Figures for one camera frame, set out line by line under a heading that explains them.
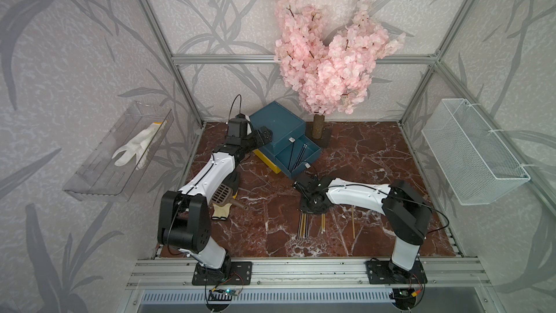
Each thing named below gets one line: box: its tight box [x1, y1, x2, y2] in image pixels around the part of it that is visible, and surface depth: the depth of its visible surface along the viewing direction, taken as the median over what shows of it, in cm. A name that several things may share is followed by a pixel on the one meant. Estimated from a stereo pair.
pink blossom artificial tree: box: [273, 0, 407, 140], surface depth 72 cm
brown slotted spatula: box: [210, 183, 249, 211], surface depth 91 cm
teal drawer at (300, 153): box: [275, 134, 322, 179], surface depth 96 cm
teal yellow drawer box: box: [249, 100, 323, 180], surface depth 93 cm
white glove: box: [111, 120, 169, 171], surface depth 68 cm
